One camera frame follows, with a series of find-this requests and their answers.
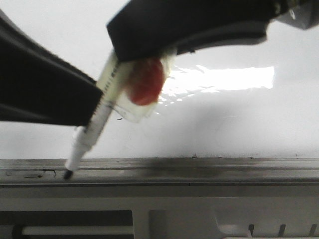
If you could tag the grey aluminium whiteboard frame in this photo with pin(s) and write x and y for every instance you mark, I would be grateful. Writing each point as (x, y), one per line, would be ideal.
(161, 171)

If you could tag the white whiteboard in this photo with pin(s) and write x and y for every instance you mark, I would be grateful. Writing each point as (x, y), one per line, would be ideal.
(233, 101)

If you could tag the red magnet taped to marker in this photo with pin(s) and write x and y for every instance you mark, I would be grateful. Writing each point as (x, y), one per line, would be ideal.
(144, 84)

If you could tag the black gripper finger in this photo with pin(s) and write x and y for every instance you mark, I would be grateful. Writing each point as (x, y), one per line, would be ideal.
(145, 28)
(37, 86)

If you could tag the white whiteboard marker pen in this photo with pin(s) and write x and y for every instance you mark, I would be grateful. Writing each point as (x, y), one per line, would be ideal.
(86, 137)

